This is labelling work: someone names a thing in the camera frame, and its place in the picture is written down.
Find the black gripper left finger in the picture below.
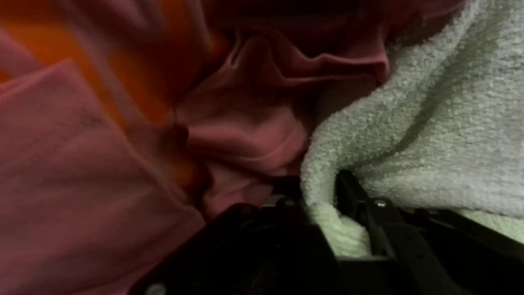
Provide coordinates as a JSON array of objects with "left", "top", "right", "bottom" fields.
[{"left": 218, "top": 177, "right": 329, "bottom": 264}]

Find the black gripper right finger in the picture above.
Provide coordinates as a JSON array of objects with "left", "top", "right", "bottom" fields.
[{"left": 334, "top": 169, "right": 456, "bottom": 295}]

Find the pink shirt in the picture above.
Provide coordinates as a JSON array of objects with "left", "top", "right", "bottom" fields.
[{"left": 0, "top": 0, "right": 465, "bottom": 295}]

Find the orange shirt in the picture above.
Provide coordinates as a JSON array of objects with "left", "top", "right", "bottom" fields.
[{"left": 0, "top": 0, "right": 220, "bottom": 187}]

